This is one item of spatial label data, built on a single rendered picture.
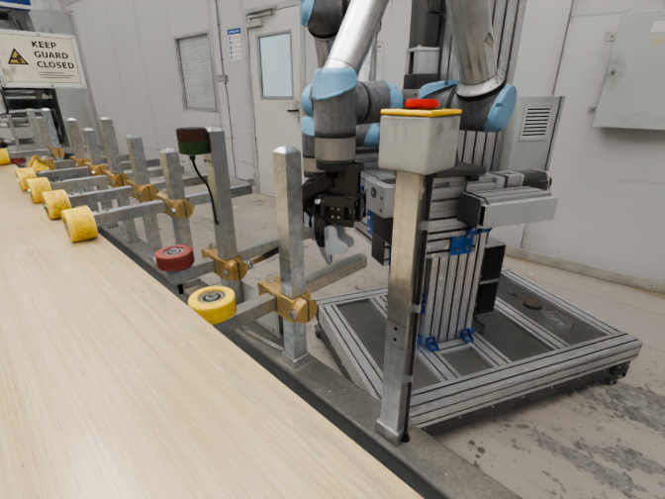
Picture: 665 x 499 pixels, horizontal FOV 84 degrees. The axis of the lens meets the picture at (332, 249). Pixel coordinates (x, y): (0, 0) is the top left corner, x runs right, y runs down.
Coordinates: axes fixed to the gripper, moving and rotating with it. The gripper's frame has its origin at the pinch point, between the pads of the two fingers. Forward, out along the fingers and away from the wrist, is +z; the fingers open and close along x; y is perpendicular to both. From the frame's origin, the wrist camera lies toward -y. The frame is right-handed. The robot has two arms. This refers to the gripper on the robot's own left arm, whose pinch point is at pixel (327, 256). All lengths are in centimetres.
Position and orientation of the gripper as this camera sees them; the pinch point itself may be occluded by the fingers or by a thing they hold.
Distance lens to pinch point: 77.1
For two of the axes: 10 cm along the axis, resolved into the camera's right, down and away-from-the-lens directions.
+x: 4.0, -3.6, 8.4
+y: 9.1, 1.5, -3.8
